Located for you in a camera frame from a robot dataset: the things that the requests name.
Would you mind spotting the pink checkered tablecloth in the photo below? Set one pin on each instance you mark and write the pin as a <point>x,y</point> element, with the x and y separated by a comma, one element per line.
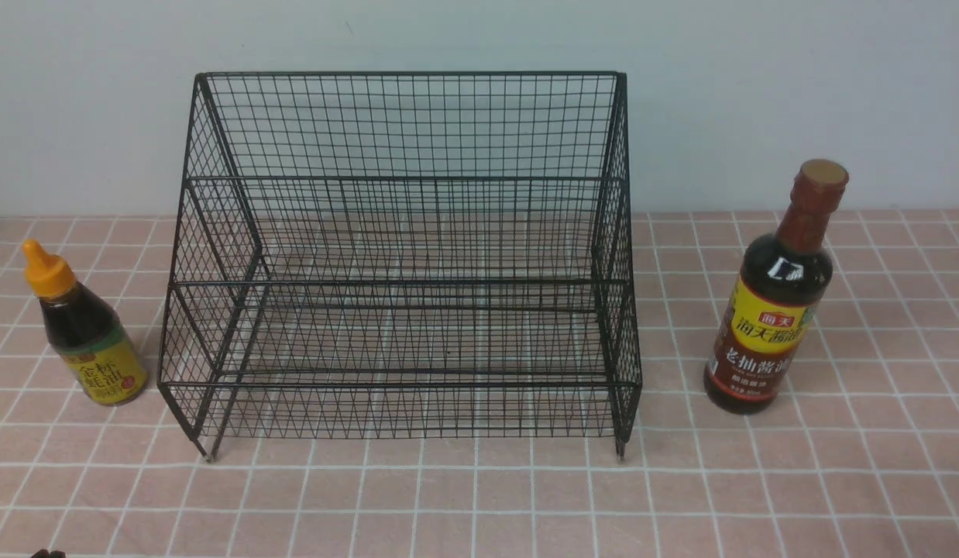
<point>859,456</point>

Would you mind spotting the dark object at bottom edge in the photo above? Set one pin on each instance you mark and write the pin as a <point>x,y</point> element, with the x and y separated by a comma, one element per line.
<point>46,553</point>

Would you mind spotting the sesame oil bottle orange cap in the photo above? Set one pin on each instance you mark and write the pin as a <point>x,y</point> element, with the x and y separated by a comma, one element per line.
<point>85,331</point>

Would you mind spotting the dark soy sauce bottle red cap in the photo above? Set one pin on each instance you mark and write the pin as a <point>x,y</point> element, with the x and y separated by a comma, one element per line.
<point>783,277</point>

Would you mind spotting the black wire mesh shelf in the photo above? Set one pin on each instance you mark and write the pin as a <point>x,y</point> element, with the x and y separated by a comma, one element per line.
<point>403,256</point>

